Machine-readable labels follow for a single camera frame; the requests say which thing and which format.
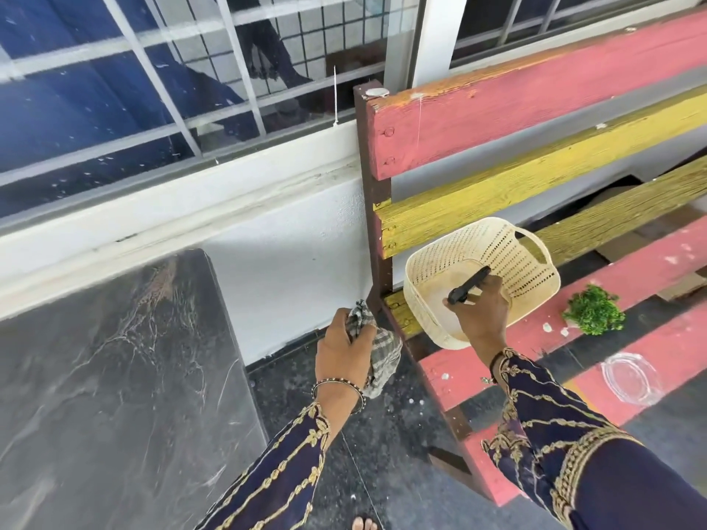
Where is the person's right hand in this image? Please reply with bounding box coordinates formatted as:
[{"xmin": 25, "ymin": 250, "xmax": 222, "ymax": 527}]
[{"xmin": 441, "ymin": 272, "xmax": 512, "ymax": 370}]

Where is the person's left hand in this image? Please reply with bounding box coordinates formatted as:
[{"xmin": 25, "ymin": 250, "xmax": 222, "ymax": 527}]
[{"xmin": 314, "ymin": 307, "xmax": 379, "ymax": 394}]

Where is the white spray bottle black trigger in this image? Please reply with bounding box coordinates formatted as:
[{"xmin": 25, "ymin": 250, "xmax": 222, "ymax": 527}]
[{"xmin": 444, "ymin": 266, "xmax": 493, "ymax": 307}]

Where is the grey checkered cleaning cloth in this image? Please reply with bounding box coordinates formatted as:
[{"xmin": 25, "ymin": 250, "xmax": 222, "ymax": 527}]
[{"xmin": 345, "ymin": 299, "xmax": 404, "ymax": 400}]

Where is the small green potted plant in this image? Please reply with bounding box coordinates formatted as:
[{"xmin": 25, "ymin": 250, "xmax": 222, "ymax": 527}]
[{"xmin": 561, "ymin": 283, "xmax": 627, "ymax": 337}]

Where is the clear glass ashtray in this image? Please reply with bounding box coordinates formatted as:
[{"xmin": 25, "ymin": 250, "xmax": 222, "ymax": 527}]
[{"xmin": 600, "ymin": 351, "xmax": 664, "ymax": 408}]

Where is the person's right forearm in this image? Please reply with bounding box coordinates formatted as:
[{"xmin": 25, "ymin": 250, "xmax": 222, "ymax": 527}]
[{"xmin": 480, "ymin": 347, "xmax": 647, "ymax": 525}]

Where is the person's left forearm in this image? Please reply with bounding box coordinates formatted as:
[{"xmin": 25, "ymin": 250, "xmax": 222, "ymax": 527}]
[{"xmin": 196, "ymin": 383, "xmax": 365, "ymax": 530}]

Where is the dark marble table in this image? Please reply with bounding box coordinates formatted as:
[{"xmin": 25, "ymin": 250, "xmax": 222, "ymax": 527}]
[{"xmin": 0, "ymin": 247, "xmax": 270, "ymax": 530}]

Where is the cream perforated plastic basket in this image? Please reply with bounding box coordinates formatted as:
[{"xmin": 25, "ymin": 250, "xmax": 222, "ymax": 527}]
[{"xmin": 402, "ymin": 216, "xmax": 563, "ymax": 351}]

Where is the brown cardboard piece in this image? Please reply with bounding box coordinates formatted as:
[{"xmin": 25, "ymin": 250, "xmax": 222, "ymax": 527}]
[{"xmin": 585, "ymin": 184, "xmax": 707, "ymax": 304}]

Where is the pink and yellow wooden bench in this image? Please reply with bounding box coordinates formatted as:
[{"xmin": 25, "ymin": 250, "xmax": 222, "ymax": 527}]
[{"xmin": 353, "ymin": 7, "xmax": 707, "ymax": 509}]

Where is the navy gold embroidered dress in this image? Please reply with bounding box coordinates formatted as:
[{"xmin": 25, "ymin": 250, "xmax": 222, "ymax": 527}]
[{"xmin": 574, "ymin": 435, "xmax": 707, "ymax": 530}]

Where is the black and gold beaded bracelet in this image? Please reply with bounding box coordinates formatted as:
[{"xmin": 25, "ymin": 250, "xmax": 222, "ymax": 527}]
[{"xmin": 311, "ymin": 378, "xmax": 367, "ymax": 416}]

